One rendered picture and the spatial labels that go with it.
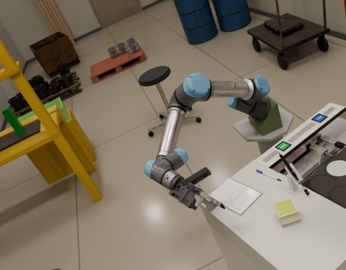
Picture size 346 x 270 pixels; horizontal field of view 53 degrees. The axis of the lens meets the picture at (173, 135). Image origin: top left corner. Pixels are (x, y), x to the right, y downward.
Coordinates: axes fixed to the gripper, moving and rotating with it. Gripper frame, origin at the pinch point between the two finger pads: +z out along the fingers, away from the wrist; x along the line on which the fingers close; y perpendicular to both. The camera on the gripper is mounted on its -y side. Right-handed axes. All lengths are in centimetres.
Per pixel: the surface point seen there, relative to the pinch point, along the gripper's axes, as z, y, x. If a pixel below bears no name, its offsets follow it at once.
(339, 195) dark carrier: 29, -28, -35
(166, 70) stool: -190, -92, -165
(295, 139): -1, -46, -48
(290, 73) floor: -106, -178, -262
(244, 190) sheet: -4.2, -10.3, -28.7
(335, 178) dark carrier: 24, -35, -40
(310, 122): 0, -59, -53
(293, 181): 13.3, -23.2, -23.7
